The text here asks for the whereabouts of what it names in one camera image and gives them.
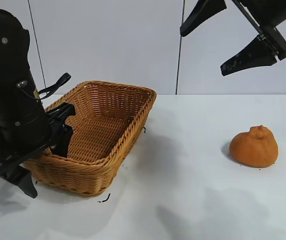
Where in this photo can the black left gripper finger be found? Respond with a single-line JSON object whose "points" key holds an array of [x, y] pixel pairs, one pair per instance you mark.
{"points": [[25, 182], [61, 140]]}

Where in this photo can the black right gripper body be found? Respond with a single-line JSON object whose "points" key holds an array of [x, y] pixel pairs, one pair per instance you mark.
{"points": [[270, 12]]}

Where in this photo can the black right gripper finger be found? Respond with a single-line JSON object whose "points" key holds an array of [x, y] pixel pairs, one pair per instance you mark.
{"points": [[250, 57], [203, 15]]}

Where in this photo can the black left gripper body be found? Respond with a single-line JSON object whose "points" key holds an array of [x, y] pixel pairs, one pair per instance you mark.
{"points": [[20, 125]]}

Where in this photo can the tan woven wicker basket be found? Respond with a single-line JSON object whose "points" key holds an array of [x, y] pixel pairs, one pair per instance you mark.
{"points": [[113, 120]]}

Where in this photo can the orange soft toy fruit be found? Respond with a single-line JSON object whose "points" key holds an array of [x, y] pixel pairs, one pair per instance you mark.
{"points": [[253, 150]]}

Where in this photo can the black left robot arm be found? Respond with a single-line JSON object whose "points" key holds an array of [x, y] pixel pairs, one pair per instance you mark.
{"points": [[5, 55]]}

